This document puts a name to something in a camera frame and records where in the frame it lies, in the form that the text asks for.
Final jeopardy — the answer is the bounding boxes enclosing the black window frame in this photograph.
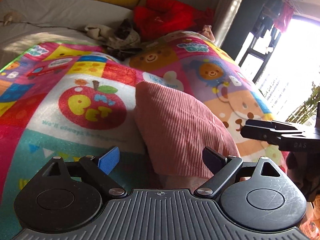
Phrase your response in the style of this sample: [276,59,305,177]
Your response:
[236,25,281,83]

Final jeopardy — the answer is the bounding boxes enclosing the small pink cloth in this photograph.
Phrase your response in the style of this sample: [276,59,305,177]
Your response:
[198,25,215,43]

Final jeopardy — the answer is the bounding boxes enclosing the red plush cushion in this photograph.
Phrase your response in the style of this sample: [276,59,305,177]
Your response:
[133,0,215,42]

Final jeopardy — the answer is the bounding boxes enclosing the beige and grey crumpled clothes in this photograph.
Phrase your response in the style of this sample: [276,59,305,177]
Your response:
[85,18,142,61]

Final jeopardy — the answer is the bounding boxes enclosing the pink ribbed garment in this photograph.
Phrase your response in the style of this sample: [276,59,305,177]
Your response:
[134,81,240,191]

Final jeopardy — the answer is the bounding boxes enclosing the hanging red garment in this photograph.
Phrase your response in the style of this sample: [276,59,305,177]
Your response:
[273,2,295,33]

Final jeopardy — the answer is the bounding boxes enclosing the hanging dark garments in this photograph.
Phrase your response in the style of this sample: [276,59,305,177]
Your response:
[252,0,283,38]

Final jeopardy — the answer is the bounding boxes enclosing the colourful cartoon play mat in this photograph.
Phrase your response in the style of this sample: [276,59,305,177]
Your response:
[1,31,287,239]

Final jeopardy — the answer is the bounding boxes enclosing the small beige plush toy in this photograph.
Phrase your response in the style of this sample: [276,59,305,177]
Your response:
[3,11,23,26]

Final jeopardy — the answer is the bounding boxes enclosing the grey white sofa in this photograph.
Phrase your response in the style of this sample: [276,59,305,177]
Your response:
[1,0,133,67]

